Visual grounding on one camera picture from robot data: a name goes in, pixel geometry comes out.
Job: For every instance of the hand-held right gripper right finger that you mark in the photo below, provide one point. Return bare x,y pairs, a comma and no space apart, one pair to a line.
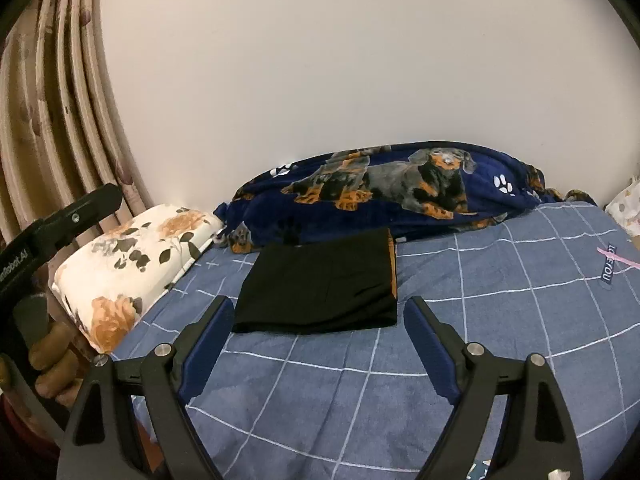
432,350

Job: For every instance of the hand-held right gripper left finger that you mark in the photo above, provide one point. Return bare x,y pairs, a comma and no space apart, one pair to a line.
207,350

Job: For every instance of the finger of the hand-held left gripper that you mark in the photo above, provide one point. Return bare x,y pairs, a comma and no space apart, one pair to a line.
75,217

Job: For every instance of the black pants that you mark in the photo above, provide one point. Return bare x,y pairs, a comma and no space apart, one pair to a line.
315,285

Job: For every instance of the person's left hand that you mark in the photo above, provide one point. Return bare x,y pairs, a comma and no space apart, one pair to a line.
55,360

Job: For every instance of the white floral pillow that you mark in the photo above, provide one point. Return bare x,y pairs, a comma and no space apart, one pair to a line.
140,260

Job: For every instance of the blue checked bedsheet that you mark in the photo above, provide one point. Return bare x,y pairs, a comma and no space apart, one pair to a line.
350,395

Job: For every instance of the beige patterned curtain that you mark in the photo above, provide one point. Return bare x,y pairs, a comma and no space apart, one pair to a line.
50,110

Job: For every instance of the navy dog print blanket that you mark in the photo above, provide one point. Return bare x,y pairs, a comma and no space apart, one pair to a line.
350,220

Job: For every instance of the white dotted cloth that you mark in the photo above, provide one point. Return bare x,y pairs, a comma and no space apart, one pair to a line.
627,205

